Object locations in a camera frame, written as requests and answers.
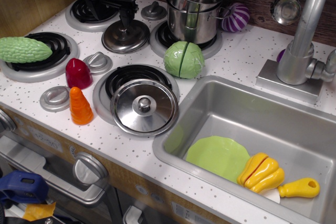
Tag silver oven dial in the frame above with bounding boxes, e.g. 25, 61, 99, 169
72, 152, 108, 185

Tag silver stove knob back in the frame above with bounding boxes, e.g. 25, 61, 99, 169
141, 1, 167, 21

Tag orange toy carrot piece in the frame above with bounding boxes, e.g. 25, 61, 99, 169
69, 87, 94, 125

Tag shiny steel pot lid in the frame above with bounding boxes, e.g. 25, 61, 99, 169
110, 79, 178, 136

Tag front left stove burner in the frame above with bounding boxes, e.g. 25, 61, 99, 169
1, 32, 79, 83

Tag silver sink basin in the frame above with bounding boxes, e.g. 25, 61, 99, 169
153, 76, 335, 223

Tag stacked stainless steel pots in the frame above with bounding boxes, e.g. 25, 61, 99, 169
166, 0, 223, 44

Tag stove burner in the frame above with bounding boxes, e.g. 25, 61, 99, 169
65, 0, 119, 33
149, 21, 223, 59
92, 64, 180, 126
1, 32, 79, 83

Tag green toy cabbage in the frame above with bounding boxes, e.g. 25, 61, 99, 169
163, 41, 205, 79

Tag hanging steel measuring spoon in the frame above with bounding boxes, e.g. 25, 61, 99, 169
270, 0, 301, 25

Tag back right stove burner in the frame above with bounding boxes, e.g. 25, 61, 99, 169
149, 21, 223, 59

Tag purple toy piece behind faucet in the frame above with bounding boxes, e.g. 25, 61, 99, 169
276, 49, 286, 62

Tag yellow tape piece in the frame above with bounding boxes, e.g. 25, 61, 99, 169
23, 202, 56, 221

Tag silver stove knob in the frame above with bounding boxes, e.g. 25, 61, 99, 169
141, 1, 167, 21
40, 86, 70, 112
83, 52, 113, 76

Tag silver toy faucet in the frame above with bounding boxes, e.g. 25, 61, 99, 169
256, 0, 335, 104

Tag blue plastic clamp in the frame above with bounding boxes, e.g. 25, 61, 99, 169
1, 170, 49, 204

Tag green plastic plate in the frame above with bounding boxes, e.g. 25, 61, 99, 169
185, 136, 250, 183

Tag purple striped toy onion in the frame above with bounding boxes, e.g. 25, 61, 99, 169
220, 3, 250, 33

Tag silver oven door handle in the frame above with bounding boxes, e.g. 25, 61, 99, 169
1, 136, 106, 208

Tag silver stove knob front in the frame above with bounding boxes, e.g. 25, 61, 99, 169
40, 86, 70, 112

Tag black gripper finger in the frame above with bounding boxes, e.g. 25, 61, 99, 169
85, 0, 112, 21
119, 9, 134, 28

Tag yellow handled toy knife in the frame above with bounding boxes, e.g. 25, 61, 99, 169
261, 177, 320, 203

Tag red toy pepper piece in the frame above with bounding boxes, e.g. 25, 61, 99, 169
65, 58, 93, 89

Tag green toy bitter gourd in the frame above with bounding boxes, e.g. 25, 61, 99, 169
1, 37, 52, 63

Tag back left stove burner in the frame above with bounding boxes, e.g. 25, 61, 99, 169
65, 0, 119, 33

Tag silver stove knob middle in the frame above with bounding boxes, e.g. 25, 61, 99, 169
83, 52, 113, 76

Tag dark steel pot lid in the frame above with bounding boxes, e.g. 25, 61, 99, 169
101, 20, 150, 54

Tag front right stove burner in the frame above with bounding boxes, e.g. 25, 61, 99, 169
92, 64, 180, 126

